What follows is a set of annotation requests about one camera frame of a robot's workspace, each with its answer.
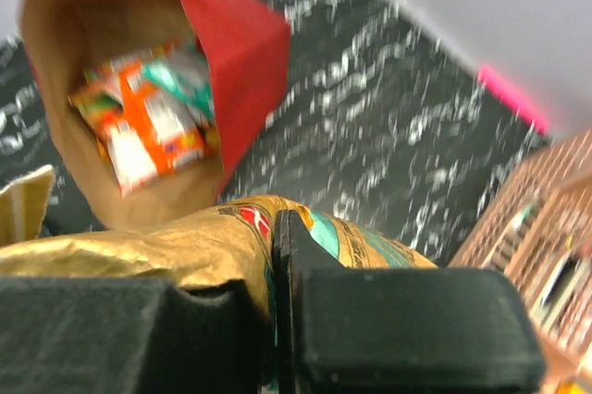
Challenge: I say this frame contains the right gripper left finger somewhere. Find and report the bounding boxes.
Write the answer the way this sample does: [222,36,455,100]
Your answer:
[1,277,258,393]

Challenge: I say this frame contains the orange Fox's fruits bag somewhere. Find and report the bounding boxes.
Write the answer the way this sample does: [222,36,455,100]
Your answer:
[68,40,220,195]

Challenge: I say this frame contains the teal Fox's candy bag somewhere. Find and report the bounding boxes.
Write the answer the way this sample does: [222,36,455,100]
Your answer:
[142,45,215,124]

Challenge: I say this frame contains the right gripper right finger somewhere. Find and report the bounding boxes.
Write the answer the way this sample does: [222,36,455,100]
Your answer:
[272,210,546,393]

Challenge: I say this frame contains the red paper bag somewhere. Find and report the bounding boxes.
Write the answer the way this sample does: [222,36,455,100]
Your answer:
[20,0,290,229]

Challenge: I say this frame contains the pink tape strip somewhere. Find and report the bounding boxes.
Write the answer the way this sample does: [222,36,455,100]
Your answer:
[477,65,549,134]

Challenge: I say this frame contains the pink desk organizer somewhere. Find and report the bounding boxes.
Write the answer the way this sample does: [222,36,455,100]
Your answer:
[450,130,591,393]

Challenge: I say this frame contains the gold snack bag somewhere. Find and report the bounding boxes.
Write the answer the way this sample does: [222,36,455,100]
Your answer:
[0,165,438,386]

